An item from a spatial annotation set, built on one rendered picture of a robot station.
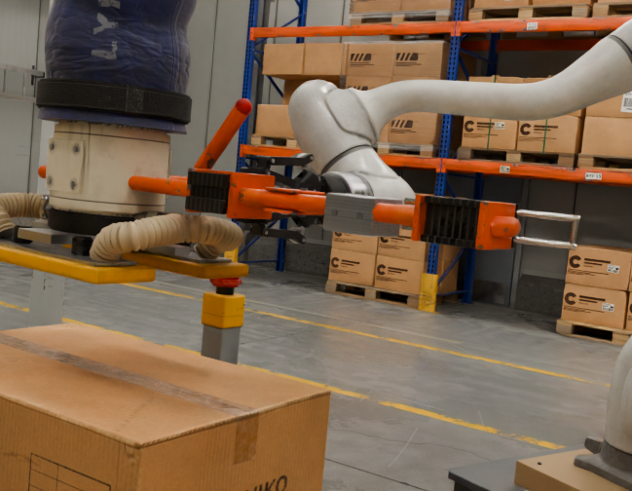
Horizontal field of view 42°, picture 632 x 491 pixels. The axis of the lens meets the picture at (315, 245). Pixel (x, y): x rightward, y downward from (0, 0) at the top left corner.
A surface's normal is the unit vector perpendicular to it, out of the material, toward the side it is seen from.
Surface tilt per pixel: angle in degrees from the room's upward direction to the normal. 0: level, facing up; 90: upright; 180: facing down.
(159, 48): 77
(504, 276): 90
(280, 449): 90
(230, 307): 90
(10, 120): 90
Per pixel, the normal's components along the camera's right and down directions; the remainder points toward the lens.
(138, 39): 0.51, -0.15
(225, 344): 0.79, 0.12
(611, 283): -0.54, 0.04
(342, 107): -0.04, -0.39
